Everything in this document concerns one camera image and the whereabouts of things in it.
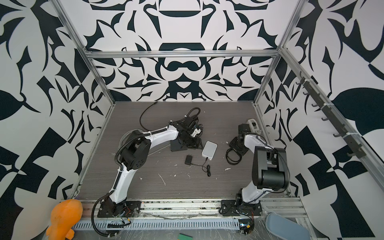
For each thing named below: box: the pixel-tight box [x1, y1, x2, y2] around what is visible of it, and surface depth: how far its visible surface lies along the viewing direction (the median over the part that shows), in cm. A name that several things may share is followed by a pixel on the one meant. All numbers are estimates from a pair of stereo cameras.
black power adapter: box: [184, 154, 193, 166], surface depth 91 cm
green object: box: [178, 233, 194, 240], surface depth 68 cm
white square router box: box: [201, 140, 218, 161], surface depth 95 cm
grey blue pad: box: [265, 213, 311, 240], surface depth 71 cm
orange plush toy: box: [46, 199, 83, 240], surface depth 67 cm
